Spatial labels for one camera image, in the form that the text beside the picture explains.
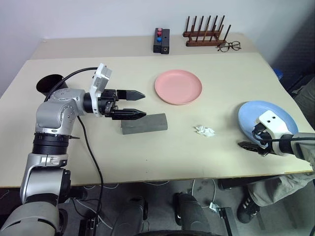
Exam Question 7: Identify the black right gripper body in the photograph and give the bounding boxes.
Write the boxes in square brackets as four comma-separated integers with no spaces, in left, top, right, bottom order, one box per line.
[251,122,272,157]

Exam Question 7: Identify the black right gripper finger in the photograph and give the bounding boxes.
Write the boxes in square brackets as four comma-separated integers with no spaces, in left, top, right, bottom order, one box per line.
[237,141,262,152]

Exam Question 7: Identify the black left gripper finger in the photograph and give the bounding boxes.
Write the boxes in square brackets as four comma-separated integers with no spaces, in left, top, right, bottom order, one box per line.
[112,108,148,121]
[116,89,146,102]

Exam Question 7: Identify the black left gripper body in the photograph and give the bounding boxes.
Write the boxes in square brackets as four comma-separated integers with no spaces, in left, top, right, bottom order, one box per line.
[97,88,119,121]

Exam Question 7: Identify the light blue round plate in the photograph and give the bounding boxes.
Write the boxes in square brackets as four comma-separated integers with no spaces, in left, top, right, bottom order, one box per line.
[237,100,298,145]

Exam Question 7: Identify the crumpled white paper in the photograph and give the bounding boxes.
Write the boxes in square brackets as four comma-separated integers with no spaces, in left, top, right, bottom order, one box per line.
[193,124,217,138]

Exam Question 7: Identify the pink round plate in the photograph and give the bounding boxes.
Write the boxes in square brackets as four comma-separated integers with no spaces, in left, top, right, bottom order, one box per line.
[154,69,203,106]

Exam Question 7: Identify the person's grey trouser leg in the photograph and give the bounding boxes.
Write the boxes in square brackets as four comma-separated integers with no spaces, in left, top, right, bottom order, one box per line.
[247,171,315,207]

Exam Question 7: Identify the black plastic cup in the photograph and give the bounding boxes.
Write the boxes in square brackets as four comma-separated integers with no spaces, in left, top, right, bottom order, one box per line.
[36,73,70,97]

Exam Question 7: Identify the black box with coloured buttons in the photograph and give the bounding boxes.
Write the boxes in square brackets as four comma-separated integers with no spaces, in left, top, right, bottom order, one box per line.
[153,28,170,55]

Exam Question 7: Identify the black sneaker with white stripes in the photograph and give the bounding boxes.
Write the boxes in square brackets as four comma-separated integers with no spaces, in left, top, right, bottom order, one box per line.
[237,196,261,224]

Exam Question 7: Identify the dark rounded shape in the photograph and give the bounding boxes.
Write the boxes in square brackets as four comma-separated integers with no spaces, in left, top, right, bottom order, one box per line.
[173,192,210,236]

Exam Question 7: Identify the brown wooden peg rack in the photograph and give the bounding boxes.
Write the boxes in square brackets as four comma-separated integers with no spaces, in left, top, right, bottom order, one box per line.
[182,15,232,47]

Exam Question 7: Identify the black-rimmed clear eyeglasses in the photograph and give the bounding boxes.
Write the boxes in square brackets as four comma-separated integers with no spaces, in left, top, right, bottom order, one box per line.
[217,41,242,53]

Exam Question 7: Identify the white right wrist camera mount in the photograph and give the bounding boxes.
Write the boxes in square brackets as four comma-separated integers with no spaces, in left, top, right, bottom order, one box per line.
[257,110,292,157]

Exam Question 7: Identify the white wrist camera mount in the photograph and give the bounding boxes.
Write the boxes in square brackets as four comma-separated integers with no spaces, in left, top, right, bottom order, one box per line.
[88,63,113,118]
[257,110,292,157]

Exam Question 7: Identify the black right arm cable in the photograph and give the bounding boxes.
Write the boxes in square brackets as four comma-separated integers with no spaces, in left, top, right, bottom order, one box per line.
[252,127,315,143]

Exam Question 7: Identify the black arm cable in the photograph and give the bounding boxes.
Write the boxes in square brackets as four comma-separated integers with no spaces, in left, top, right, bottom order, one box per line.
[44,66,104,222]
[252,127,315,143]

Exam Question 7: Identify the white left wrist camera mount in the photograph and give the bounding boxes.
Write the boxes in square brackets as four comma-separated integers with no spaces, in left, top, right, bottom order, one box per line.
[88,63,113,118]

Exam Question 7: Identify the black table frame bar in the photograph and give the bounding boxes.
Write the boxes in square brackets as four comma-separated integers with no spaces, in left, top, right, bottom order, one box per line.
[218,175,287,190]

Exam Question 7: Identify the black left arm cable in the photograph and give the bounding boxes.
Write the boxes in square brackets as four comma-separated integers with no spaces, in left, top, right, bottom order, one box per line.
[44,66,104,222]

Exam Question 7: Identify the white cable with plug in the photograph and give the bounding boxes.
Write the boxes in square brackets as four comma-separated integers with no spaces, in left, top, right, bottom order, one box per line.
[191,178,219,212]

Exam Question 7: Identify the black metal floor bracket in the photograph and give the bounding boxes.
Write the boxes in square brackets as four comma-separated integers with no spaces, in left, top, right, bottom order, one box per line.
[216,207,235,236]

